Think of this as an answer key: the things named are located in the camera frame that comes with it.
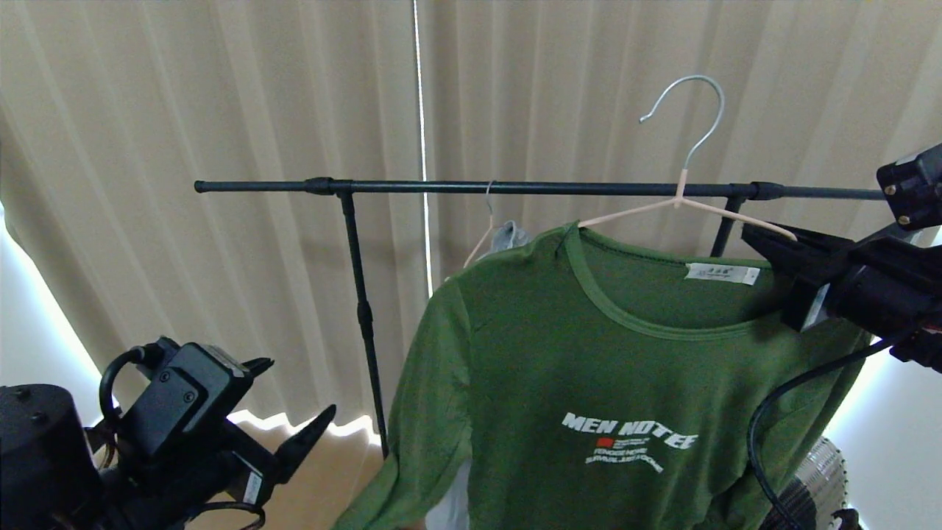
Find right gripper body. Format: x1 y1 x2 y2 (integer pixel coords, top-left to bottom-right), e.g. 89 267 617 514
780 234 942 337

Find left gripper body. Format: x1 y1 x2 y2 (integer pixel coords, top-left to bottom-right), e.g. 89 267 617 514
97 421 278 530

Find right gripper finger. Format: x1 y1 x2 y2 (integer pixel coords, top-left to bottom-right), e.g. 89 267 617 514
740 223 860 286

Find pink clothes hanger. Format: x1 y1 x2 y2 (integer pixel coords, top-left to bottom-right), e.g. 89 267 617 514
462 181 498 270
578 75 800 244

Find green garment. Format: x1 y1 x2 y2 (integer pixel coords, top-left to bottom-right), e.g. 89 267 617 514
331 221 874 530

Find pale grey shorts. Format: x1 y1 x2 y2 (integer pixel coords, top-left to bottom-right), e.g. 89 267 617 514
423 221 533 530

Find white laundry basket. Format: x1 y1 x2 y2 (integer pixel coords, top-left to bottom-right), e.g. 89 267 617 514
762 437 866 530

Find black clothes rack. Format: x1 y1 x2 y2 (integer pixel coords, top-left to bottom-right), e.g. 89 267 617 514
194 177 891 459

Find black cable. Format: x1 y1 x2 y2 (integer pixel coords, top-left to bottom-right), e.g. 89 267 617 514
99 344 164 429
183 501 267 530
747 335 915 530

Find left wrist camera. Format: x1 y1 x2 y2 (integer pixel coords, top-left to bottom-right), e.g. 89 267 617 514
118 342 255 462

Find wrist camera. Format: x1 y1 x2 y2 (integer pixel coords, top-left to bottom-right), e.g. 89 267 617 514
876 143 942 233
118 342 255 462

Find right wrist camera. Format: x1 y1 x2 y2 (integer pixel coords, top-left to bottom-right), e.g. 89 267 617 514
876 143 942 233

